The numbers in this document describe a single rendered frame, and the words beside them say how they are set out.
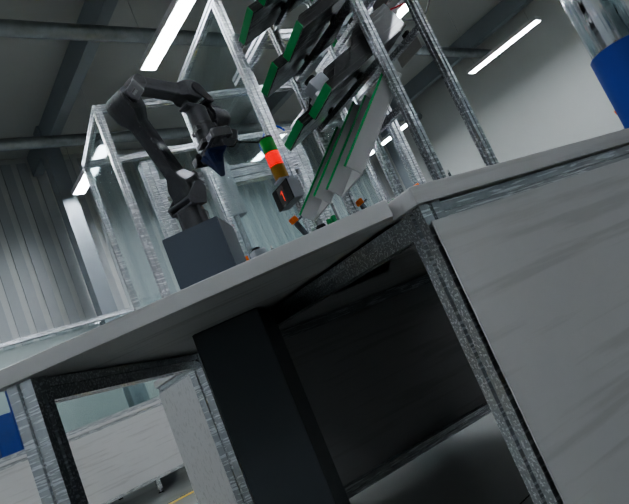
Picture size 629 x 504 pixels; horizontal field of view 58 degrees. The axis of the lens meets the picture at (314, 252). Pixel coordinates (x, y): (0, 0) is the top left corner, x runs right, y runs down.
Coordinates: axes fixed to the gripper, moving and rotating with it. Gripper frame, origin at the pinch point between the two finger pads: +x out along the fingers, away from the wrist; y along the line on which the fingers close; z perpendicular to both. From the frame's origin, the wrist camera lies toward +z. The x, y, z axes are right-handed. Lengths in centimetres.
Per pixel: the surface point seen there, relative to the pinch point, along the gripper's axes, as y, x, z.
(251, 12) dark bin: -27.4, -26.0, 11.0
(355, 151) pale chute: -43.2, 21.3, 9.4
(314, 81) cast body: -37.1, 0.5, 12.1
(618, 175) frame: -70, 48, 44
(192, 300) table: -48, 41, -37
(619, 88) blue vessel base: -54, 25, 92
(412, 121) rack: -48, 20, 23
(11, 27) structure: 416, -365, 48
